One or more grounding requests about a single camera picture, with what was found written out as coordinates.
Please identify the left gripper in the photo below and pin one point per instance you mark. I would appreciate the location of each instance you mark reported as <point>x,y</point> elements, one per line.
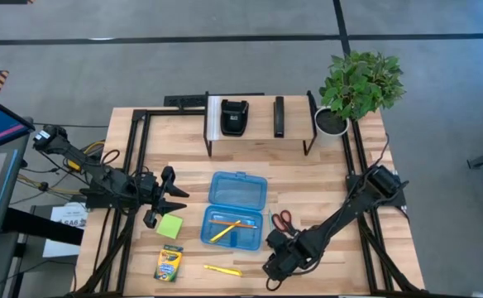
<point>146,188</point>

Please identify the crayon box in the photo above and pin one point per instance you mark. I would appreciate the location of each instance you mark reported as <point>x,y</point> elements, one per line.
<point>168,263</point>

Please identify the white plant pot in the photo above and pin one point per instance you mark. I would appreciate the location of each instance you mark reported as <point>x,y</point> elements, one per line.
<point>330,124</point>

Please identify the white paper sheet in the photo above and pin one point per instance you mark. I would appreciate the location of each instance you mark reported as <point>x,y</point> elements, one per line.
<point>65,215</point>

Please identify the wooden shelf riser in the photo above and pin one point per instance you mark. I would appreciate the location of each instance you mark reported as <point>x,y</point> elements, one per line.
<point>260,120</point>

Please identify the green leafy plant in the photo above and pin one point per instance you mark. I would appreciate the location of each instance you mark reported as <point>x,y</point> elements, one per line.
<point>361,85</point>

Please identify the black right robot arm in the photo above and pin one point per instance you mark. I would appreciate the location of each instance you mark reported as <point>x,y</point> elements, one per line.
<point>345,211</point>

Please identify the yellow pencil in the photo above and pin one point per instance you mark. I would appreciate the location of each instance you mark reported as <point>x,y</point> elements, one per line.
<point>223,234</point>

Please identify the black stapler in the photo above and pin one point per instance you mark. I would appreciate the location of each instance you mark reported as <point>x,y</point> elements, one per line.
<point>279,118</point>

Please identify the black power strip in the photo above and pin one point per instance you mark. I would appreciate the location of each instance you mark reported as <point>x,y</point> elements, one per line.
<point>183,101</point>

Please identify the black aluminium frame rails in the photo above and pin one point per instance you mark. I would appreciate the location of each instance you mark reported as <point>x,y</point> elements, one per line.
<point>133,136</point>
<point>367,256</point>

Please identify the blue plastic pencil case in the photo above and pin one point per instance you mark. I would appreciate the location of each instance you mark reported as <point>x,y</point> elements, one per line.
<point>237,190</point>

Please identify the green sticky note pad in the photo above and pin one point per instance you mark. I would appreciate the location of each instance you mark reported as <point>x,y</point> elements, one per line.
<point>169,226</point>

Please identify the black hole punch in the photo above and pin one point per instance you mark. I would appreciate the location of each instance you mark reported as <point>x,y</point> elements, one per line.
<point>234,118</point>

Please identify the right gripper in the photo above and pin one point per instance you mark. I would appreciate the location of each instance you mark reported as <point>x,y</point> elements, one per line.
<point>291,254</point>

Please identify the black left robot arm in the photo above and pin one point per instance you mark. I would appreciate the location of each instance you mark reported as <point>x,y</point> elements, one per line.
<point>101,178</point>

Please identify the black desk bar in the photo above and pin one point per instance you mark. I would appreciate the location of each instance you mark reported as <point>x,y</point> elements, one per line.
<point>39,225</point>

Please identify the yellow highlighter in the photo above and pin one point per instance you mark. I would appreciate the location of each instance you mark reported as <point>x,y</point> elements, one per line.
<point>223,270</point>

